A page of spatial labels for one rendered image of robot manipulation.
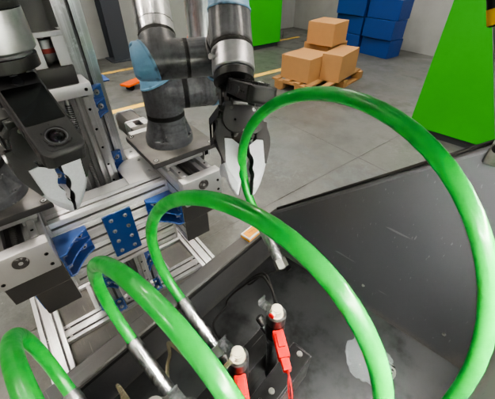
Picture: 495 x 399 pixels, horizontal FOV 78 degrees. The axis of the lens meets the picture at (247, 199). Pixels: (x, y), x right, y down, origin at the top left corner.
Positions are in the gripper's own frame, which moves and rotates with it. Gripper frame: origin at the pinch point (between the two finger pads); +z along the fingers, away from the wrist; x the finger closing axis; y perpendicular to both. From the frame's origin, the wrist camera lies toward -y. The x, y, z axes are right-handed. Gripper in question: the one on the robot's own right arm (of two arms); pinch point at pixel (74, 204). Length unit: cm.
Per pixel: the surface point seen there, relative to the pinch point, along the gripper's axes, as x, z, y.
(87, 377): 11.0, 28.7, -6.5
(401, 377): -33, 41, -48
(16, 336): 11.6, -6.2, -21.1
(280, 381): -10.0, 25.6, -32.4
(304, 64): -355, 86, 185
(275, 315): -11.0, 10.4, -29.3
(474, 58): -334, 43, 0
